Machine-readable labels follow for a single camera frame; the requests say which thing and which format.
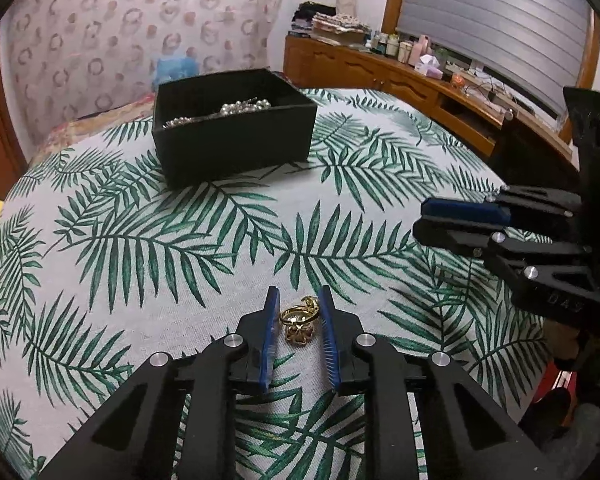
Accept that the floral bed blanket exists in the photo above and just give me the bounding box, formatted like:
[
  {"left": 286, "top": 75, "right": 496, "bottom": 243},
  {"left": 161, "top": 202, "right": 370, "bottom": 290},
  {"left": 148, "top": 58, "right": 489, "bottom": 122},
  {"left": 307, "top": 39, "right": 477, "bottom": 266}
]
[{"left": 29, "top": 93, "right": 156, "bottom": 169}]

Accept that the pink bottle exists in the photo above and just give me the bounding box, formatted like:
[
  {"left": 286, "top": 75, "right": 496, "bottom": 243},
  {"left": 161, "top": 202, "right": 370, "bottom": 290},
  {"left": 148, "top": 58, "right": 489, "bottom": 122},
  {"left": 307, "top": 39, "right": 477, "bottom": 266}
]
[{"left": 408, "top": 35, "right": 430, "bottom": 67}]

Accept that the white pearl necklace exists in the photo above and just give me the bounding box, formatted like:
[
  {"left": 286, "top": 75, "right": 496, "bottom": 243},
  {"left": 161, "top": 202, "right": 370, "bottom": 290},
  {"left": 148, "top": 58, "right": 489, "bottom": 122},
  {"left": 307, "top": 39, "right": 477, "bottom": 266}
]
[{"left": 162, "top": 97, "right": 272, "bottom": 129}]

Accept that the blue plush toy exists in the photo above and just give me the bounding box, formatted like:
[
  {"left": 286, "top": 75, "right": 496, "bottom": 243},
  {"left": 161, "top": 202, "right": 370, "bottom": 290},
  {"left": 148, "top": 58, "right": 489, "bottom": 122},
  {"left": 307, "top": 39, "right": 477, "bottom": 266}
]
[{"left": 154, "top": 56, "right": 199, "bottom": 87}]

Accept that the wooden sideboard cabinet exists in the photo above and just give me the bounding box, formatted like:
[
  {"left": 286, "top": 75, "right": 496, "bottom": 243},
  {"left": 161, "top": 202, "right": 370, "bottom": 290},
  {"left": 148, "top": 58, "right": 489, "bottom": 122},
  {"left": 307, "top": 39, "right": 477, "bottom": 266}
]
[{"left": 284, "top": 36, "right": 572, "bottom": 162}]

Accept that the grey window roller blind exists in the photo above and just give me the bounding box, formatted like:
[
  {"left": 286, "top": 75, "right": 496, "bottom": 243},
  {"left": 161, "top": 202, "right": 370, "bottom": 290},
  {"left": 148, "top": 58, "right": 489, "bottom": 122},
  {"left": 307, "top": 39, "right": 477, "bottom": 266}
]
[{"left": 398, "top": 0, "right": 591, "bottom": 115}]

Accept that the gold flower pendant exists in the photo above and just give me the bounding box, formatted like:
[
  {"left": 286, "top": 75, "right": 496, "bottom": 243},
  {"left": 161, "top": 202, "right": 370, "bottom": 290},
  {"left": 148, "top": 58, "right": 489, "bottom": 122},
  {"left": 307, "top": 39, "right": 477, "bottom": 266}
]
[{"left": 284, "top": 322, "right": 315, "bottom": 347}]

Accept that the gold ring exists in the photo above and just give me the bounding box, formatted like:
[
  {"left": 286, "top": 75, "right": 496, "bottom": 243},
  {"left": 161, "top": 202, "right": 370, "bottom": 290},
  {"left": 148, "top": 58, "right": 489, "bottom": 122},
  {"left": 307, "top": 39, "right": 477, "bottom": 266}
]
[{"left": 278, "top": 294, "right": 323, "bottom": 328}]

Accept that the palm leaf print cloth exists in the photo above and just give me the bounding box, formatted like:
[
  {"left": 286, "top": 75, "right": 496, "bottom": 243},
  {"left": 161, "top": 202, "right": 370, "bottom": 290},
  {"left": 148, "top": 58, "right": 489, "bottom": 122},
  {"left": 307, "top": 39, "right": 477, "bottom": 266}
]
[{"left": 0, "top": 90, "right": 547, "bottom": 479}]

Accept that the black jewelry box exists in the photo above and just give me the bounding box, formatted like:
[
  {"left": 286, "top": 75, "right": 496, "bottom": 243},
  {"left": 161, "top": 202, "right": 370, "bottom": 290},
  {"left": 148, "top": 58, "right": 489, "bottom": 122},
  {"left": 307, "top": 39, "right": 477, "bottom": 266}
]
[{"left": 152, "top": 68, "right": 317, "bottom": 190}]

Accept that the circle pattern curtain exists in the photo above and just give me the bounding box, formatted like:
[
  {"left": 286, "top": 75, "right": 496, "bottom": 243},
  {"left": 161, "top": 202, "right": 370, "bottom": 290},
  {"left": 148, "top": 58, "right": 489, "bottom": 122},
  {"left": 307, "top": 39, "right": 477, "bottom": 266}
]
[{"left": 1, "top": 0, "right": 283, "bottom": 146}]

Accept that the stack of folded clothes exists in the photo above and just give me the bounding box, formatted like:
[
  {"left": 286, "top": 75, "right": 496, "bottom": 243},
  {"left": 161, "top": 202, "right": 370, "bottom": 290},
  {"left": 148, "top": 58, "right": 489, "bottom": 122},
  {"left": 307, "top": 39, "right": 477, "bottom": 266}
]
[{"left": 288, "top": 1, "right": 370, "bottom": 47}]

